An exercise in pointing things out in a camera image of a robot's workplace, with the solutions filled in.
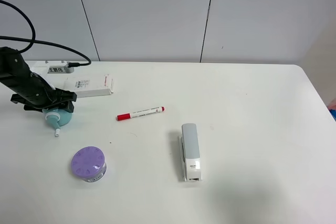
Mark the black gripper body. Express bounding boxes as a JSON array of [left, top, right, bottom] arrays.
[[10, 73, 62, 111]]

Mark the teal pencil sharpener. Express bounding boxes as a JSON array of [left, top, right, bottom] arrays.
[[43, 108, 72, 137]]

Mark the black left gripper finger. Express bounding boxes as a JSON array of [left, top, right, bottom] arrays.
[[55, 89, 77, 102]]

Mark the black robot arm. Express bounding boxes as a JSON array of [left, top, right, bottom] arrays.
[[1, 47, 77, 113]]

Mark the grey white stapler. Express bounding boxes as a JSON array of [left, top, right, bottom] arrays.
[[178, 123, 202, 182]]

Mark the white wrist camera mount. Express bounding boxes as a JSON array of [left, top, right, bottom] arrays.
[[28, 60, 74, 90]]

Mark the black cable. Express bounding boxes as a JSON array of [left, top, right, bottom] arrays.
[[0, 0, 92, 67]]

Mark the blue object at edge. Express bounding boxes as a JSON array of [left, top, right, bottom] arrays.
[[328, 99, 336, 120]]

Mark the white cardboard box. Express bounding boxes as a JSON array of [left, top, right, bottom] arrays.
[[63, 74, 114, 98]]

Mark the red whiteboard marker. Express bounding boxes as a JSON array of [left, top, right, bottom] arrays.
[[116, 106, 165, 121]]

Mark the purple lidded jar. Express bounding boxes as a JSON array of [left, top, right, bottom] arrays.
[[70, 146, 107, 183]]

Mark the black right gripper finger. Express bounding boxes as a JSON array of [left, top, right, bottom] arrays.
[[48, 100, 74, 113]]

